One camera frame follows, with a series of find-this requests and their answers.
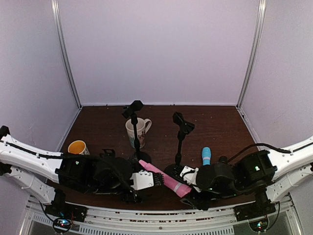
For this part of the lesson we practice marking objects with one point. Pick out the black microphone stand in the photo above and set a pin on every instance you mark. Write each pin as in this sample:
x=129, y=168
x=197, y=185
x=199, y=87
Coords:
x=130, y=112
x=185, y=128

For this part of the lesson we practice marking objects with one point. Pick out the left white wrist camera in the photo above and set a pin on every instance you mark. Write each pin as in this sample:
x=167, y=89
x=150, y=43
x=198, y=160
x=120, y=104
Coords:
x=142, y=180

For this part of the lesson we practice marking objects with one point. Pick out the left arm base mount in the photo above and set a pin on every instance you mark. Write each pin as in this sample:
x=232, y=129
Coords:
x=63, y=214

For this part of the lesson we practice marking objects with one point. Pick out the yellow inside cup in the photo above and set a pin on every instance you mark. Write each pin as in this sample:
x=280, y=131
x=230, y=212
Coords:
x=78, y=147

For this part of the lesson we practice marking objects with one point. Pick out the right aluminium frame post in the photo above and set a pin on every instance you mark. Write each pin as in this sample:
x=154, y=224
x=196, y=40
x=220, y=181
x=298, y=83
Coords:
x=260, y=20

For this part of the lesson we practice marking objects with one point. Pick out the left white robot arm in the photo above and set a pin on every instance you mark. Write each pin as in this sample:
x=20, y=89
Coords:
x=24, y=163

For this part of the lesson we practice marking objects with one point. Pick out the left aluminium frame post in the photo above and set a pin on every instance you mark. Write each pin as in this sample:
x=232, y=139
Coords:
x=58, y=23

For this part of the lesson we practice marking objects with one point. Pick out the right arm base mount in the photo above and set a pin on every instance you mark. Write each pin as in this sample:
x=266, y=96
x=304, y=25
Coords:
x=261, y=214

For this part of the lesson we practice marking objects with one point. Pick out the front aluminium rail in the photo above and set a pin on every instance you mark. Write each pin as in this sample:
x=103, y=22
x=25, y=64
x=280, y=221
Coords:
x=215, y=221

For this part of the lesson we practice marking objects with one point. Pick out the blue toy microphone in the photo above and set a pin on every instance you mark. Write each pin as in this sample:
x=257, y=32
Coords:
x=206, y=156

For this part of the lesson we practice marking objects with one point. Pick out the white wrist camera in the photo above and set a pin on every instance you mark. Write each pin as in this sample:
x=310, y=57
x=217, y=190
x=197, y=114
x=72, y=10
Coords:
x=142, y=180
x=189, y=175

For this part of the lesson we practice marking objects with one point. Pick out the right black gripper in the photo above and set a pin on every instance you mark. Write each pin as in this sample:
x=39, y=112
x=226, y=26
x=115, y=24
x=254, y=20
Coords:
x=190, y=200

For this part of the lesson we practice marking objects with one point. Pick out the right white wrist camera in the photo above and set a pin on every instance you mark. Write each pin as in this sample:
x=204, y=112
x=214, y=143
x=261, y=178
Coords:
x=189, y=175

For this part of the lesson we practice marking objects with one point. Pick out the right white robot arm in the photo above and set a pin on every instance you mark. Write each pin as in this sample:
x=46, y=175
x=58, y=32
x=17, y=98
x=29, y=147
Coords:
x=263, y=173

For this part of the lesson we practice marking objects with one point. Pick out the pink toy microphone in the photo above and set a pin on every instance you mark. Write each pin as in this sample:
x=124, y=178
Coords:
x=180, y=189

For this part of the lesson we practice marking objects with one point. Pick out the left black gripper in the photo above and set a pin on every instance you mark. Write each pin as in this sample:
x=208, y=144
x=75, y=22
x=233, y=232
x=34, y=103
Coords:
x=132, y=196

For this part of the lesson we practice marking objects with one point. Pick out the white ceramic mug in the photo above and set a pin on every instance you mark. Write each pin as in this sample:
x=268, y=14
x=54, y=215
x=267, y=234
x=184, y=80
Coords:
x=142, y=127

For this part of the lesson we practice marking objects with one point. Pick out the aluminium frame post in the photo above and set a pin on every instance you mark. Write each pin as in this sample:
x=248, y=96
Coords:
x=260, y=20
x=58, y=23

